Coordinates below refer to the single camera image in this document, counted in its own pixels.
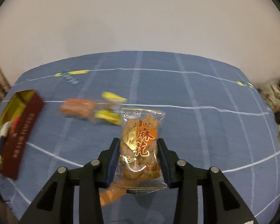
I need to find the twisted dough snack packet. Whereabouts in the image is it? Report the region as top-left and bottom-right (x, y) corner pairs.
(112, 108), (167, 193)

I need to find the brown cake snack packet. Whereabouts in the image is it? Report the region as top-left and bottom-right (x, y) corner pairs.
(60, 99), (95, 118)

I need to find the yellow edged clear snack packet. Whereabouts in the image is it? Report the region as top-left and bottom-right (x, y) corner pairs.
(94, 91), (127, 125)

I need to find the orange white tape marker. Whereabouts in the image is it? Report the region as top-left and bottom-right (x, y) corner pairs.
(99, 186), (126, 206)

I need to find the blue grid tablecloth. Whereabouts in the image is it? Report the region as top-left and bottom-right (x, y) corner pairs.
(0, 51), (280, 223)

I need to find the red gold toffee tin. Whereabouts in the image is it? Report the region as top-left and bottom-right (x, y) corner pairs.
(0, 90), (44, 180)

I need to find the yellow label tape right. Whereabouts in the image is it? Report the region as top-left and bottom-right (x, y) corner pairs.
(237, 81), (256, 90)

